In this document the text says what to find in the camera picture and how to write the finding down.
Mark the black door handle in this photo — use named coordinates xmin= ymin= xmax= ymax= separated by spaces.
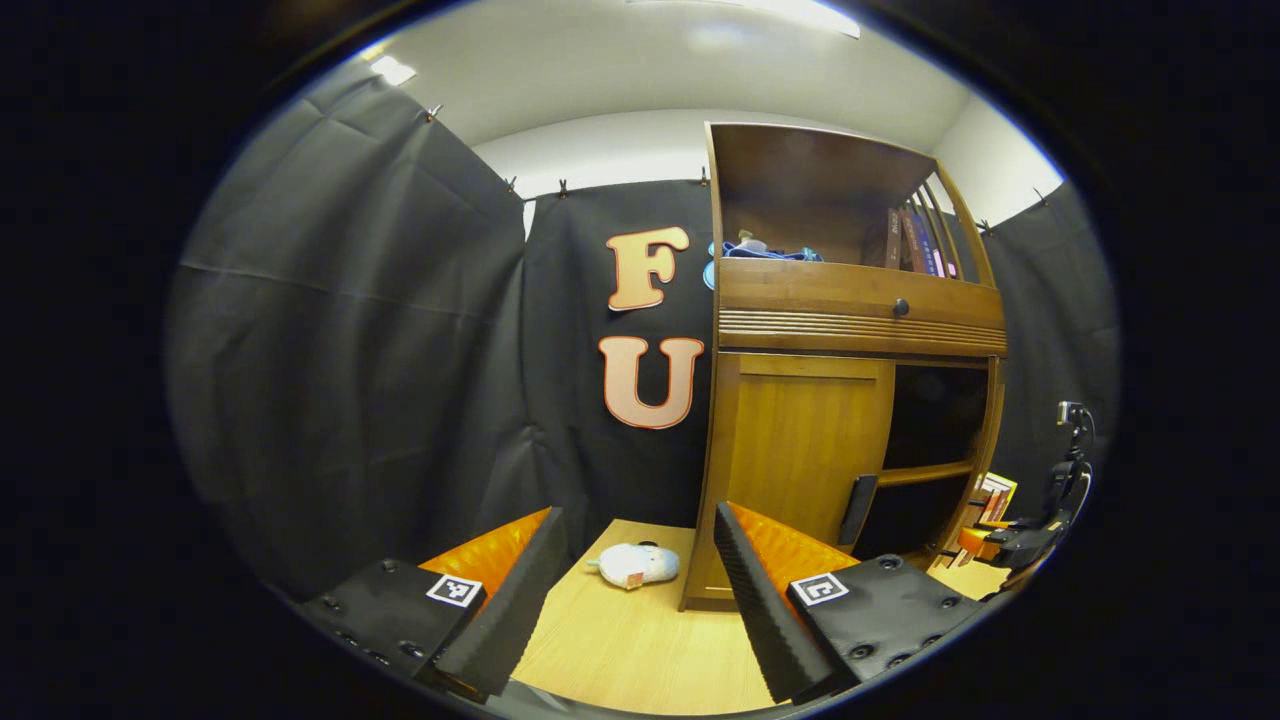
xmin=838 ymin=474 xmax=879 ymax=548

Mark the stack of thin books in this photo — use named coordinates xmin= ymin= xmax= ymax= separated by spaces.
xmin=965 ymin=472 xmax=1019 ymax=531

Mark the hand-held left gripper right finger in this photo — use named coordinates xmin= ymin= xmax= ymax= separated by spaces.
xmin=713 ymin=501 xmax=1001 ymax=706

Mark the wooden double-door shoe cabinet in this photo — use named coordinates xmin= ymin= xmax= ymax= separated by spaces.
xmin=678 ymin=121 xmax=1009 ymax=613

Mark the inner wooden shelf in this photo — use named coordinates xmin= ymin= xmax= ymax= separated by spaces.
xmin=878 ymin=460 xmax=976 ymax=488

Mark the blue cloth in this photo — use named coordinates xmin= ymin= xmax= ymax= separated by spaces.
xmin=703 ymin=240 xmax=824 ymax=291

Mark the blue book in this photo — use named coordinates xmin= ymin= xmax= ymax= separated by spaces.
xmin=914 ymin=212 xmax=947 ymax=278

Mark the white plush slipper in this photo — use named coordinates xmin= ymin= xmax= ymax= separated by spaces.
xmin=586 ymin=542 xmax=681 ymax=591

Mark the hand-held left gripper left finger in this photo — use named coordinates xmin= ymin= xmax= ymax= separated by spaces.
xmin=300 ymin=506 xmax=569 ymax=701

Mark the black backdrop cloth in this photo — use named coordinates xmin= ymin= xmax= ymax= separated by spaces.
xmin=165 ymin=65 xmax=1121 ymax=601

